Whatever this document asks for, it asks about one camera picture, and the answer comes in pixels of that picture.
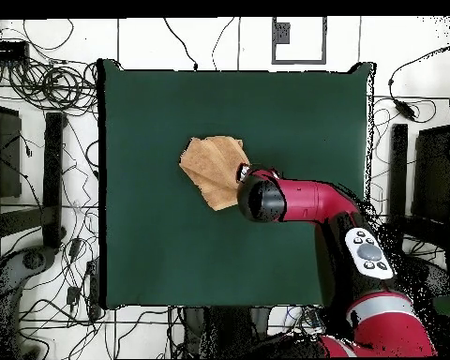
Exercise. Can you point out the black power strip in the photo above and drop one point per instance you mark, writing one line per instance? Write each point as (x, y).
(93, 288)
(5, 50)

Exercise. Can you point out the grey square frame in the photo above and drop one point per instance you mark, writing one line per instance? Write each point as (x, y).
(299, 61)

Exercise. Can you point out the black stand bar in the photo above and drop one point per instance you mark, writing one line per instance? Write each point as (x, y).
(397, 168)
(53, 180)

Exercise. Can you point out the dark green tablecloth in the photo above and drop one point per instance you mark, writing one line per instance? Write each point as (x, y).
(172, 262)

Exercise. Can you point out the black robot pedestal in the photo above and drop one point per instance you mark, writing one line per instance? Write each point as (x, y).
(228, 333)

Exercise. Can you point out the black box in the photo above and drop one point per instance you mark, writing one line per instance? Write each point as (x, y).
(3, 157)
(433, 176)

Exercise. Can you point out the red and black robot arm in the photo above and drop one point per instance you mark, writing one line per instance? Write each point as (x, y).
(300, 200)

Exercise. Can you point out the orange terry towel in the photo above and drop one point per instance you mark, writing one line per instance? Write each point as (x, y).
(210, 168)

